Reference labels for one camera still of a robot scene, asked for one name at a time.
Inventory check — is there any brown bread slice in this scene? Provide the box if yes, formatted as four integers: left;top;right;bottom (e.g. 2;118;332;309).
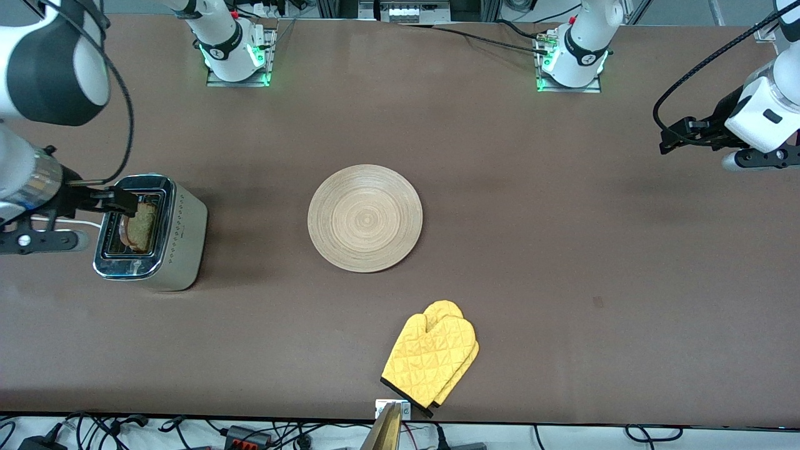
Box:
119;200;159;254

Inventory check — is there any round wooden plate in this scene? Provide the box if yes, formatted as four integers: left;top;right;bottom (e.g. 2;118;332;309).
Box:
307;164;424;274

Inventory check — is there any silver two-slot toaster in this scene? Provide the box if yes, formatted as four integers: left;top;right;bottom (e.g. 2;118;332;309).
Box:
92;174;209;293

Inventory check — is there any black red connector block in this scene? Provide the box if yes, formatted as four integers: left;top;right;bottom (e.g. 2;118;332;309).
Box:
225;426;273;448

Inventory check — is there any yellow quilted oven mitt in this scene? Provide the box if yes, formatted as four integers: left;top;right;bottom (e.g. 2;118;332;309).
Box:
422;300;481;407
381;314;479;418

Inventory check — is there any white power strip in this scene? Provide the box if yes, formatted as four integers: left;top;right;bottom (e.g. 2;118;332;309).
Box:
378;0;452;24

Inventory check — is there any golden metal bar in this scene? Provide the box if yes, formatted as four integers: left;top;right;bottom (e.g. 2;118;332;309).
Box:
359;403;402;450

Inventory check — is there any white toaster power cord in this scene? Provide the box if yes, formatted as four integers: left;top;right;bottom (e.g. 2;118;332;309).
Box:
31;216;104;229

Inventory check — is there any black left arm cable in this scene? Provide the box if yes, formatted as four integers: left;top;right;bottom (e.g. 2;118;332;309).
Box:
652;0;800;148

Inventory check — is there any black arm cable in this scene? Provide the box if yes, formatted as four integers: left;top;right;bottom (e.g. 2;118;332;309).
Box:
652;0;800;148
37;0;136;188

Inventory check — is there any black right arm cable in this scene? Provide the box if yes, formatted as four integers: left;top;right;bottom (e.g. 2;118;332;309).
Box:
37;0;136;188

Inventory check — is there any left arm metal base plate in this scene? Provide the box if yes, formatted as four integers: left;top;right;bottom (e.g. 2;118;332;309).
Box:
536;31;603;93

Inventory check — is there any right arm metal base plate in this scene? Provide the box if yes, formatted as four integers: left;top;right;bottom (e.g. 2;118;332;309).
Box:
206;28;277;87

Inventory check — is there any black cable on table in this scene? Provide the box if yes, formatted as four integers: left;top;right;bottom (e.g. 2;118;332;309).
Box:
400;19;552;57

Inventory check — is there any black looped floor cable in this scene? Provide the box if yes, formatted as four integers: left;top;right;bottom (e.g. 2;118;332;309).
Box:
625;425;683;443

